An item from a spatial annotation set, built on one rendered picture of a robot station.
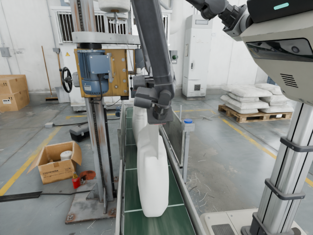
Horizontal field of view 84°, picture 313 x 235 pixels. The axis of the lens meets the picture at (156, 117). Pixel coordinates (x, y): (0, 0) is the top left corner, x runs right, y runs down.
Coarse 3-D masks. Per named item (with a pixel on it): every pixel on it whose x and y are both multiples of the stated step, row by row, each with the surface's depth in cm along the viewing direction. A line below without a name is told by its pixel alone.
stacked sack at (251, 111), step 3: (228, 105) 383; (231, 108) 372; (234, 108) 361; (237, 111) 353; (240, 111) 344; (243, 111) 345; (246, 111) 345; (249, 111) 346; (252, 111) 347; (255, 111) 348; (258, 111) 349
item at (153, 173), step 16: (144, 128) 119; (144, 144) 101; (160, 144) 99; (144, 160) 90; (160, 160) 90; (144, 176) 93; (160, 176) 93; (144, 192) 97; (160, 192) 96; (144, 208) 101; (160, 208) 100
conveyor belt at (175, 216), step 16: (128, 112) 285; (128, 128) 227; (128, 144) 188; (128, 160) 160; (128, 176) 140; (128, 192) 124; (176, 192) 124; (128, 208) 112; (176, 208) 112; (128, 224) 101; (144, 224) 101; (160, 224) 101; (176, 224) 101
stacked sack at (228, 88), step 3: (243, 84) 395; (246, 84) 392; (222, 87) 394; (225, 87) 383; (228, 87) 374; (231, 87) 369; (234, 87) 367; (237, 87) 366; (240, 87) 365; (243, 87) 366; (246, 87) 365; (249, 87) 365; (252, 87) 369; (255, 87) 368; (225, 90) 379; (228, 90) 366; (231, 90) 360
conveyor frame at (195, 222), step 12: (168, 156) 172; (120, 168) 143; (120, 180) 130; (180, 180) 131; (120, 192) 119; (180, 192) 133; (120, 204) 113; (192, 204) 110; (120, 216) 108; (192, 216) 107; (120, 228) 104
